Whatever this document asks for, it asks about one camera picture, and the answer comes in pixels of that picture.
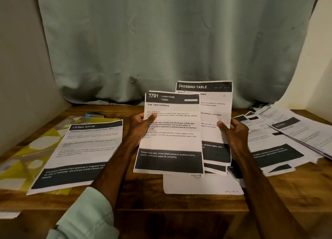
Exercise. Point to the person's right hand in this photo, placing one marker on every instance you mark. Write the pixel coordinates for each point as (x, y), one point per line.
(239, 142)

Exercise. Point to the person's left hand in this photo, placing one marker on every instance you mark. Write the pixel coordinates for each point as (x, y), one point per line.
(137, 130)

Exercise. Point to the single sheet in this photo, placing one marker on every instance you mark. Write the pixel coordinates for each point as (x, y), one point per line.
(168, 132)

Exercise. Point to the dressing table paper stack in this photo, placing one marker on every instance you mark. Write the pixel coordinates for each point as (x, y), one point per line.
(215, 168)

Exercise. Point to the printed papers pile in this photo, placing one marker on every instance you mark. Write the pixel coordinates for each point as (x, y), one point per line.
(290, 137)

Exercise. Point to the yellow patterned folder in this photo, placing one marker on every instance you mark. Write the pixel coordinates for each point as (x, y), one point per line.
(26, 158)

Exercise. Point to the person's right forearm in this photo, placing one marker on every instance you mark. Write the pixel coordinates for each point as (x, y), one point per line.
(269, 205)

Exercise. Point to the person's left forearm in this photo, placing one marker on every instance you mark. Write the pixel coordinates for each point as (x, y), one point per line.
(98, 195)

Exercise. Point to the blue pen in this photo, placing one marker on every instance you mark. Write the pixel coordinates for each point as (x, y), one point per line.
(94, 115)

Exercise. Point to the pale green curtain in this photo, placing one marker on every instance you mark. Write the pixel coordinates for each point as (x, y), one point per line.
(176, 44)

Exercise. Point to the white paper tag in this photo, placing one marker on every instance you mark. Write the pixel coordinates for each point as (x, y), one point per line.
(9, 214)

